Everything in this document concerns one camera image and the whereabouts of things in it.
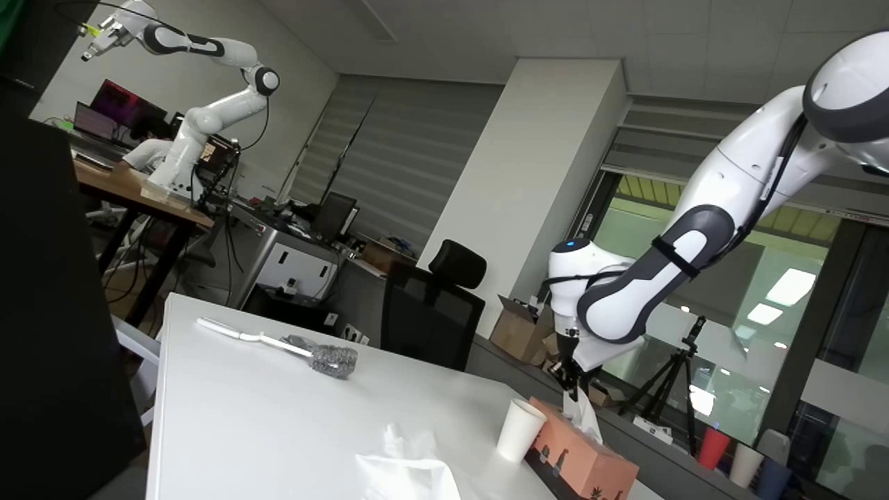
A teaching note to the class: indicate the white cup on floor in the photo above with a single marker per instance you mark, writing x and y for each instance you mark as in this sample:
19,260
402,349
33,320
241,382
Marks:
747,464

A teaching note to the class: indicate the black camera tripod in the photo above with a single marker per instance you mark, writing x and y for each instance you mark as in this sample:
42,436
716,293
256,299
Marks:
652,399

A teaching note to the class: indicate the laptop on desk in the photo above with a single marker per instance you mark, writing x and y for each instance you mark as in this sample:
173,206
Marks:
109,115

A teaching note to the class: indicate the white robot arm foreground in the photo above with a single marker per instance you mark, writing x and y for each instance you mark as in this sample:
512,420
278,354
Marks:
837,117

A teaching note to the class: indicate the grey brush on table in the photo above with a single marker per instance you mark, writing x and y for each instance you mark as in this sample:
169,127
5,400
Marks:
330,359

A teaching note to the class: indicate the silver computer case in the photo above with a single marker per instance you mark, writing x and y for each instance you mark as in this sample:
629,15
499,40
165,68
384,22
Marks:
291,264

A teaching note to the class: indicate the black monitor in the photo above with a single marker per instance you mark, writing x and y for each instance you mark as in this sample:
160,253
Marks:
331,217

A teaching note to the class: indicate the orange tissue box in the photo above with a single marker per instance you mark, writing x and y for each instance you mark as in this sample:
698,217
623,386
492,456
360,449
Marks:
585,468

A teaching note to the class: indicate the cardboard box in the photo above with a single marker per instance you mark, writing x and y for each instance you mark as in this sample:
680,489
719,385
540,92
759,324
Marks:
524,331

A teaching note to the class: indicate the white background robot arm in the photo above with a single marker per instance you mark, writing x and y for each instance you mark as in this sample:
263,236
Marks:
135,20

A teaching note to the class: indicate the white tissue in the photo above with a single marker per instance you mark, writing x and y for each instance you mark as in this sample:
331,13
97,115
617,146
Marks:
580,409
406,468

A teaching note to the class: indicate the wooden desk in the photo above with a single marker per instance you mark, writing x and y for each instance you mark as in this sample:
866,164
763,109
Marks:
137,195

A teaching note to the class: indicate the red cup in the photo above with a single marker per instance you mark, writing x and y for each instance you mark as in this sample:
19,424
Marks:
713,449

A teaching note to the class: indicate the black office chair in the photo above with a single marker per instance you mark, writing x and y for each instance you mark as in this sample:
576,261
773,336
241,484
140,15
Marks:
431,313

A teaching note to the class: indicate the dark blue cup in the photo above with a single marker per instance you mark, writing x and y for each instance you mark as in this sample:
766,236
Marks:
772,482

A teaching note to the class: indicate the white paper cup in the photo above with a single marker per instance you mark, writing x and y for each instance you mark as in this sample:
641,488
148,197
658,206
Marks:
519,432

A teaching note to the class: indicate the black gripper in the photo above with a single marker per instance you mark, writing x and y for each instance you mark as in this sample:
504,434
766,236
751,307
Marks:
570,377

